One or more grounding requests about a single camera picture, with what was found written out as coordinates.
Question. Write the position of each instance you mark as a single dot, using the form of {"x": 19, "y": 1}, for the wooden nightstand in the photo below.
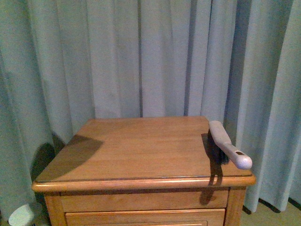
{"x": 143, "y": 172}

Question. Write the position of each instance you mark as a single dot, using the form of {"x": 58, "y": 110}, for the beige hand brush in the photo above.
{"x": 223, "y": 150}

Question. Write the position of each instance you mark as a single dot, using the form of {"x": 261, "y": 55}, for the grey curtain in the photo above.
{"x": 63, "y": 62}

